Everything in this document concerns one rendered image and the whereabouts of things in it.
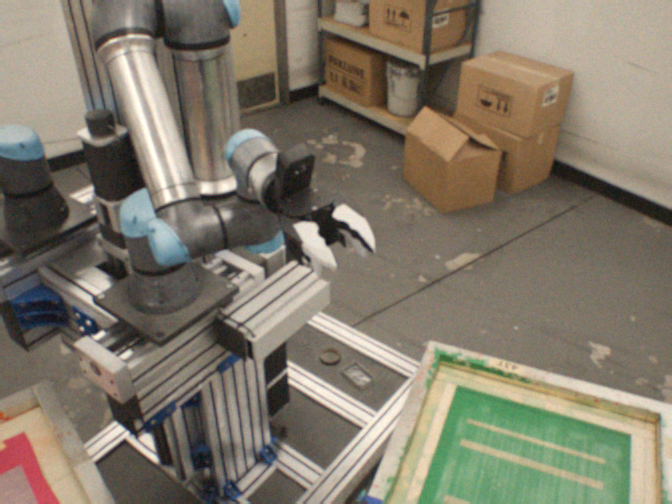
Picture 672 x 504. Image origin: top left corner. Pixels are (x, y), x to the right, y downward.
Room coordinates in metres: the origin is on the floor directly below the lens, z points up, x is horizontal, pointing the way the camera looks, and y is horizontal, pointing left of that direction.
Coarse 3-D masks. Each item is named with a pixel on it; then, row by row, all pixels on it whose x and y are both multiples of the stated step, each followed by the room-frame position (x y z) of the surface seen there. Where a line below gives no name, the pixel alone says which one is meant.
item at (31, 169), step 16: (0, 128) 1.37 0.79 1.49; (16, 128) 1.38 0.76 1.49; (0, 144) 1.30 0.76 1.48; (16, 144) 1.31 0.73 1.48; (32, 144) 1.33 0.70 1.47; (0, 160) 1.29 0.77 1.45; (16, 160) 1.30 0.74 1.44; (32, 160) 1.32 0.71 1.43; (0, 176) 1.30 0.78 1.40; (16, 176) 1.29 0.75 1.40; (32, 176) 1.31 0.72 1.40; (48, 176) 1.35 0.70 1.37; (16, 192) 1.29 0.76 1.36
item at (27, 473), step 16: (16, 448) 0.87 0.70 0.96; (0, 464) 0.83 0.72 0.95; (16, 464) 0.83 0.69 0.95; (32, 464) 0.83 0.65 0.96; (0, 480) 0.79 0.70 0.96; (16, 480) 0.79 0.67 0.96; (32, 480) 0.79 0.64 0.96; (0, 496) 0.76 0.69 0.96; (16, 496) 0.76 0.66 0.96; (32, 496) 0.76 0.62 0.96; (48, 496) 0.76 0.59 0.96
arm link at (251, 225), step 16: (224, 208) 0.84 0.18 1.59; (240, 208) 0.85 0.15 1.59; (256, 208) 0.84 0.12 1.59; (224, 224) 0.82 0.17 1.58; (240, 224) 0.83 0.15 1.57; (256, 224) 0.84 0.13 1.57; (272, 224) 0.85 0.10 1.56; (240, 240) 0.82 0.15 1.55; (256, 240) 0.84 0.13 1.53; (272, 240) 0.84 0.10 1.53
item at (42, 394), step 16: (48, 384) 1.03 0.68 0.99; (16, 400) 0.98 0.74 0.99; (32, 400) 0.99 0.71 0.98; (48, 400) 0.98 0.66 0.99; (0, 416) 0.94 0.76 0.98; (16, 416) 0.96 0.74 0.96; (48, 416) 0.93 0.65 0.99; (64, 416) 0.93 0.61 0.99; (64, 432) 0.89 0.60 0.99; (64, 448) 0.85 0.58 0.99; (80, 448) 0.85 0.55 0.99; (80, 464) 0.81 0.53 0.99; (80, 480) 0.77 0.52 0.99; (96, 480) 0.77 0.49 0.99; (96, 496) 0.73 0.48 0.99
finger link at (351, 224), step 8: (336, 208) 0.69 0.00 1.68; (344, 208) 0.69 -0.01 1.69; (336, 216) 0.68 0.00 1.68; (344, 216) 0.68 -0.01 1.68; (352, 216) 0.67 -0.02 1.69; (360, 216) 0.67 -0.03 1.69; (336, 224) 0.67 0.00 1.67; (344, 224) 0.67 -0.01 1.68; (352, 224) 0.66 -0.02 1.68; (360, 224) 0.66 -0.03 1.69; (344, 232) 0.69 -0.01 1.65; (352, 232) 0.65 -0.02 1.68; (360, 232) 0.64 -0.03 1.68; (368, 232) 0.64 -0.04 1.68; (352, 240) 0.67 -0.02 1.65; (360, 240) 0.64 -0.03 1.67; (368, 240) 0.63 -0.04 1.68; (360, 248) 0.66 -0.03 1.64; (368, 248) 0.62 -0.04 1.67
